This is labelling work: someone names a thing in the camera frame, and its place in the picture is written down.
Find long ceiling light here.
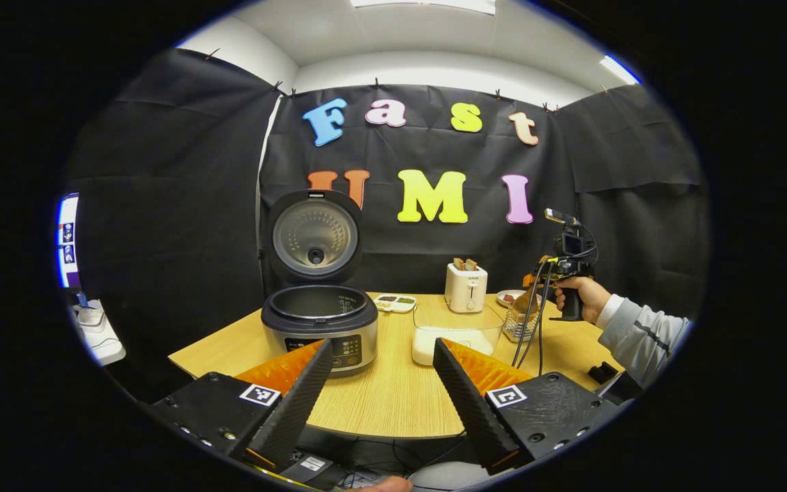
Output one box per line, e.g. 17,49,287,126
351,0,497,16

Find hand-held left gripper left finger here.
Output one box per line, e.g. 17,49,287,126
151,338,335,472

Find white divided dish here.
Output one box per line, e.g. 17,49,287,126
373,293,417,314

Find wooden spoon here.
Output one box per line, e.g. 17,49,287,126
511,286,540,322

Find white plastic device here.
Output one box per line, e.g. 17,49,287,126
71,299,126,366

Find wire chopstick holder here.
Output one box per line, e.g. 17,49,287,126
503,304,542,342

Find white toaster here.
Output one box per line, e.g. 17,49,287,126
444,263,488,314

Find person's grey trousers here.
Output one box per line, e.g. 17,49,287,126
407,461,497,492

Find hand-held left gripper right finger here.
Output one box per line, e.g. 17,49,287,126
432,337,623,476

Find small ceiling light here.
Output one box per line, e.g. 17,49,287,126
598,55,642,86

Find clear container of rice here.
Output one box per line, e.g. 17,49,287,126
412,303,505,366

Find black backdrop cloth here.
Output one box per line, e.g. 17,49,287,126
62,48,708,404

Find white wall poster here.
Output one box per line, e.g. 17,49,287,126
55,193,83,291

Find black silver rice cooker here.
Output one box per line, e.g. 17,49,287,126
261,189,379,378

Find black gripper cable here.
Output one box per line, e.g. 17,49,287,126
513,256,560,375

